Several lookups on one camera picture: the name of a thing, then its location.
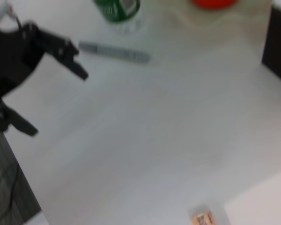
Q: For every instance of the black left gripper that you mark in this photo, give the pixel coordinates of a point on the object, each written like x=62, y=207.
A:
x=9, y=54

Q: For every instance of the grey glitter marker pen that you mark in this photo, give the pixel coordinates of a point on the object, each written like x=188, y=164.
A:
x=114, y=52

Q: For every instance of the clear water bottle green label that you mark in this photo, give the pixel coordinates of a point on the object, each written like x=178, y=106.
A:
x=118, y=11

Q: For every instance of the red-orange fruit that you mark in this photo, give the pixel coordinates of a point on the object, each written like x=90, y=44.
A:
x=213, y=3

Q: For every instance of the tan eraser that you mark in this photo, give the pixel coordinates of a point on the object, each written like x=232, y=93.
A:
x=202, y=218

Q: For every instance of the pale green glass fruit plate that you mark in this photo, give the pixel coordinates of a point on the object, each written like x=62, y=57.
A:
x=248, y=16

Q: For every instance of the black mesh pen holder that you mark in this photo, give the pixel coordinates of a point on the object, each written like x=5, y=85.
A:
x=277, y=47

